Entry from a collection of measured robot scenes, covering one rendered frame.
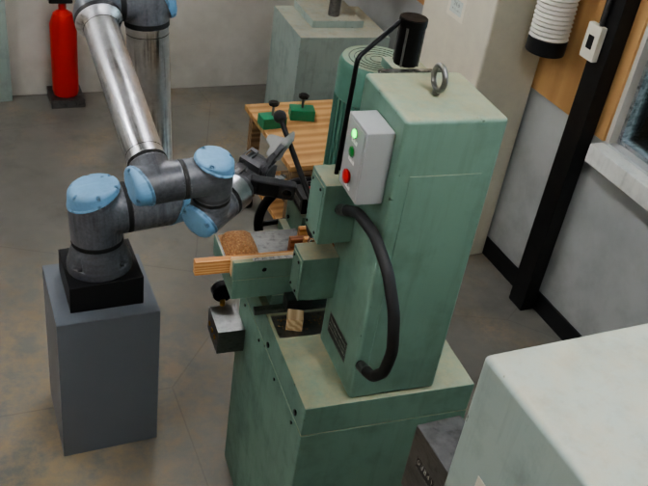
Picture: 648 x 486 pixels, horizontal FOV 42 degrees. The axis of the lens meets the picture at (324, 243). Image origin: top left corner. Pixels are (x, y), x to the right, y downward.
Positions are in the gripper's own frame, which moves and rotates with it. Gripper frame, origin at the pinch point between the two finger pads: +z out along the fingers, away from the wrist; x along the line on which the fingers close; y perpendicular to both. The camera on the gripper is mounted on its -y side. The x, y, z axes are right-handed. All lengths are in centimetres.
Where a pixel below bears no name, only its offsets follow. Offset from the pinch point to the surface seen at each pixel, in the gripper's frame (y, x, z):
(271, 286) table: -14.0, 21.9, -22.7
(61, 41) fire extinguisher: 209, 132, 122
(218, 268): -2.0, 18.1, -30.1
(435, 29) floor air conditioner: 27, 45, 162
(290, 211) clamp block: -1.5, 22.9, 4.1
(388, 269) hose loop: -46, -26, -41
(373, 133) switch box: -31, -45, -31
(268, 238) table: -3.2, 22.6, -9.0
